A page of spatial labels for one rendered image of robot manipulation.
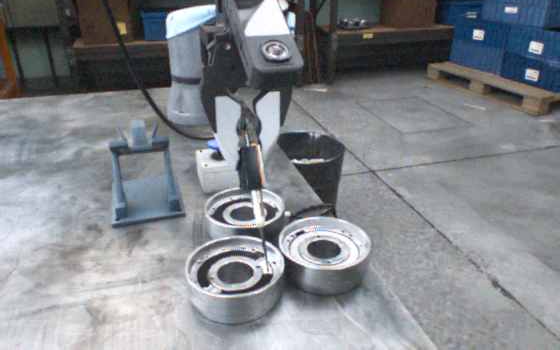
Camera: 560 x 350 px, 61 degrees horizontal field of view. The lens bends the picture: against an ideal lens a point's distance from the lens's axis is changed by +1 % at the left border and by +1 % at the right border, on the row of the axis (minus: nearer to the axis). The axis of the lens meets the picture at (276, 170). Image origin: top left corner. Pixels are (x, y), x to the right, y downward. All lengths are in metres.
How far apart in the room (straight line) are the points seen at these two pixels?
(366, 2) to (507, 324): 3.78
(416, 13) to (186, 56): 3.85
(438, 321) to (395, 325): 1.24
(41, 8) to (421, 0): 3.22
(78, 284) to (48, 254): 0.08
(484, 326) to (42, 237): 1.44
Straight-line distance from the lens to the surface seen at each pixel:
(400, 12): 4.62
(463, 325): 1.76
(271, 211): 0.62
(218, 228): 0.58
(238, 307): 0.48
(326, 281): 0.51
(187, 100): 1.01
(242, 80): 0.48
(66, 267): 0.62
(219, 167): 0.71
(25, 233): 0.71
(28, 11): 4.32
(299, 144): 2.03
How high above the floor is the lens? 1.14
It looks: 26 degrees down
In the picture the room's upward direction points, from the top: straight up
